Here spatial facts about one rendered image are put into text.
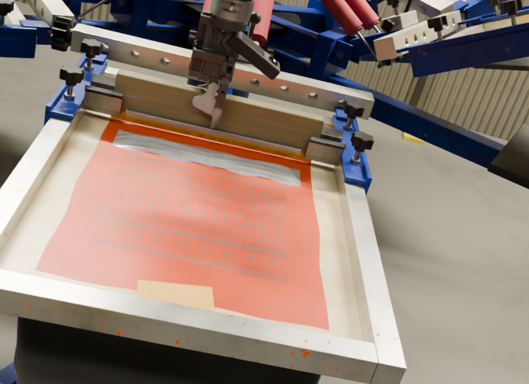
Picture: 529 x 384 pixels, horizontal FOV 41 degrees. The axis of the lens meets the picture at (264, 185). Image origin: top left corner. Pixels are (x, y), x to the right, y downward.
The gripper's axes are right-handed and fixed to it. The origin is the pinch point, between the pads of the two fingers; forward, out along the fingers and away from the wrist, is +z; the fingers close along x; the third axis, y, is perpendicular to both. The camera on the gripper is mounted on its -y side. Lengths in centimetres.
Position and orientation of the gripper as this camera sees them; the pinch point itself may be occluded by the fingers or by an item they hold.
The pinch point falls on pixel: (217, 118)
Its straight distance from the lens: 139.1
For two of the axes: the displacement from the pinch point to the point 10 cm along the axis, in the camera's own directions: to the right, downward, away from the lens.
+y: -9.7, -2.1, -1.0
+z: -2.4, 8.5, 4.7
